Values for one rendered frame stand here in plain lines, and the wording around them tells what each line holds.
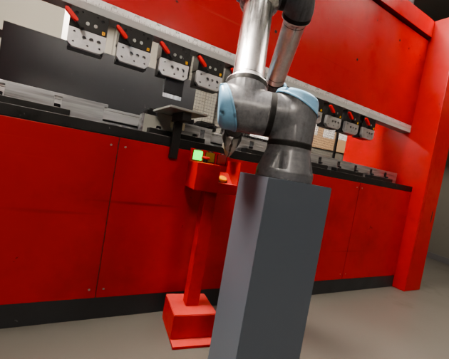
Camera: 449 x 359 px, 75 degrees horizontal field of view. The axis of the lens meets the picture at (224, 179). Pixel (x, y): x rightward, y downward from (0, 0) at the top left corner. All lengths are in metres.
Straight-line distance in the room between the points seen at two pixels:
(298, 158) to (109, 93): 1.51
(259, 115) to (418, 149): 2.36
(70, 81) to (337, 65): 1.73
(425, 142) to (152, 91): 2.23
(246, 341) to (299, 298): 0.17
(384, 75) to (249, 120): 2.08
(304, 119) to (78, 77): 1.54
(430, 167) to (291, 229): 2.30
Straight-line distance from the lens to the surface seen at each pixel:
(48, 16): 4.23
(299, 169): 0.74
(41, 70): 2.04
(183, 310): 1.43
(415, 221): 2.93
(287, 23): 1.09
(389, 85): 2.79
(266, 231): 0.70
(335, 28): 2.34
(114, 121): 1.76
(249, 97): 0.75
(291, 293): 0.80
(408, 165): 3.00
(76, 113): 1.48
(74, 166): 1.36
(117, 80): 2.06
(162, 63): 1.57
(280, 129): 0.76
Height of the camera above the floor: 0.79
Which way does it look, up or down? 3 degrees down
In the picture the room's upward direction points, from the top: 10 degrees clockwise
